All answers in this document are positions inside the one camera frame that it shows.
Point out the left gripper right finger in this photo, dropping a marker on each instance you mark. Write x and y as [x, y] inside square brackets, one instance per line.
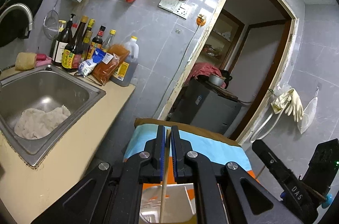
[189, 166]

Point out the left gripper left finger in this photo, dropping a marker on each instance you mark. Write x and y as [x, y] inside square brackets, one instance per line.
[145, 155]

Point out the wooden chopstick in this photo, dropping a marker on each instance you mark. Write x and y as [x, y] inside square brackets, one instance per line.
[260, 172]
[165, 175]

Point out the white plastic utensil holder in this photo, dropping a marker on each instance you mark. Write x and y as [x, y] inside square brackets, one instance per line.
[176, 206]

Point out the striped cloth blue orange brown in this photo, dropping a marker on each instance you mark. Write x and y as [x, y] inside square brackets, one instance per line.
[215, 146]

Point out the grey cabinet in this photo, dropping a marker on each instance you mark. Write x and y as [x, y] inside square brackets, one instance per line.
[204, 107]

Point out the large oil jug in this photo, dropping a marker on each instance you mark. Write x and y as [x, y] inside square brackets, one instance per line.
[122, 76]

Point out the white rubber gloves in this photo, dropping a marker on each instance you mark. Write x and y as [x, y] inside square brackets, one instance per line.
[289, 103]

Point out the metal pot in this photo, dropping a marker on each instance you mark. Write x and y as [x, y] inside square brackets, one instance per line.
[216, 80]

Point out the red cloth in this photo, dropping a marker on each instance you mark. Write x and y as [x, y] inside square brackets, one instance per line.
[202, 69]

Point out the orange spice bag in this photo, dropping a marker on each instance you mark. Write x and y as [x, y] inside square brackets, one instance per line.
[114, 57]

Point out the blue white packet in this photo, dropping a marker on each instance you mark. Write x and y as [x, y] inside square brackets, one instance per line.
[87, 66]

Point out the white rag in sink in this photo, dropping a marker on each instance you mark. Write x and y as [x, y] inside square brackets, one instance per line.
[34, 123]

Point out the wooden shelving unit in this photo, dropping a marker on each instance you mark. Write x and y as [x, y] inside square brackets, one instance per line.
[222, 40]

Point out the stainless steel sink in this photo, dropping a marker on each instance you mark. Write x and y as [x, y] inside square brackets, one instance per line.
[44, 88]

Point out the dark soy sauce bottle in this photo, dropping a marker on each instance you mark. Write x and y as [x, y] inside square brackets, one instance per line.
[72, 52]

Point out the yellow sponge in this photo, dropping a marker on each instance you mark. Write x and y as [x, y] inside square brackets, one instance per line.
[25, 61]

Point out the chrome faucet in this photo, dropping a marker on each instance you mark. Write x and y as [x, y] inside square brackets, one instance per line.
[16, 22]

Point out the orange wall hook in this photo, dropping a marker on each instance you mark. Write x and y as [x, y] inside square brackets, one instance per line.
[201, 20]

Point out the white wall socket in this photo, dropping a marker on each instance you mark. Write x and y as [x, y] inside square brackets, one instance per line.
[176, 7]

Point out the wire strainer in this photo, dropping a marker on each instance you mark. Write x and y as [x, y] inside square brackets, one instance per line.
[51, 23]

